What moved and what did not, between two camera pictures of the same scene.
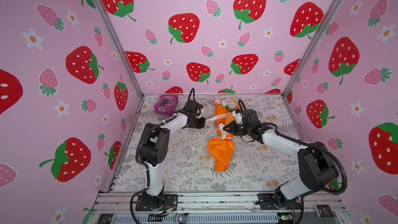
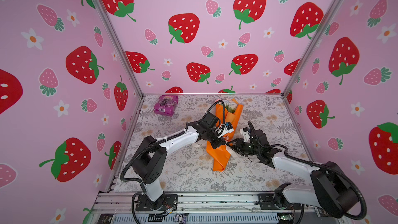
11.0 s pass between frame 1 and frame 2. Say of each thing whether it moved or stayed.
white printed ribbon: moved
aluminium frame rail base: stayed
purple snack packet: stayed
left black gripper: moved
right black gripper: moved
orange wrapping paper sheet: stayed
